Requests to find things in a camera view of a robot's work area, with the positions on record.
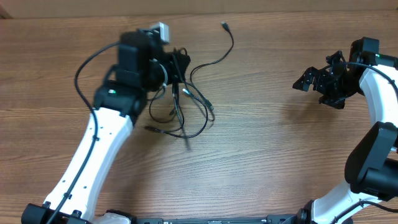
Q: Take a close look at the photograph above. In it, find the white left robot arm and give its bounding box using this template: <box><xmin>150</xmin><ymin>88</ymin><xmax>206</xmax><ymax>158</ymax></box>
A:
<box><xmin>21</xmin><ymin>24</ymin><xmax>190</xmax><ymax>223</ymax></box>

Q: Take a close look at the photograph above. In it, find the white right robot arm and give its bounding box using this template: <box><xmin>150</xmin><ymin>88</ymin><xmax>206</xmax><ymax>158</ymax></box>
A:
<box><xmin>265</xmin><ymin>37</ymin><xmax>397</xmax><ymax>224</ymax></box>

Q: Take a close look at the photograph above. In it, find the black usb cable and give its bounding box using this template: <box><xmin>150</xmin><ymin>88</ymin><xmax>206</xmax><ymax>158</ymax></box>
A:
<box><xmin>144</xmin><ymin>46</ymin><xmax>216</xmax><ymax>152</ymax></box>

